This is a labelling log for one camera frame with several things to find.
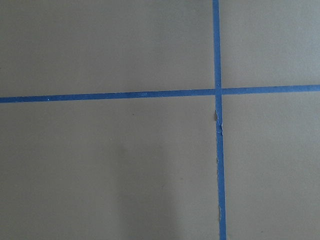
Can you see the blue tape line crosswise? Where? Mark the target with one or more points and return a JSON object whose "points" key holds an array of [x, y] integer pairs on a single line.
{"points": [[162, 94]]}

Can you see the blue tape line lengthwise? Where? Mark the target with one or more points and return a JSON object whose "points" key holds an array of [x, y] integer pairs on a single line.
{"points": [[219, 120]]}

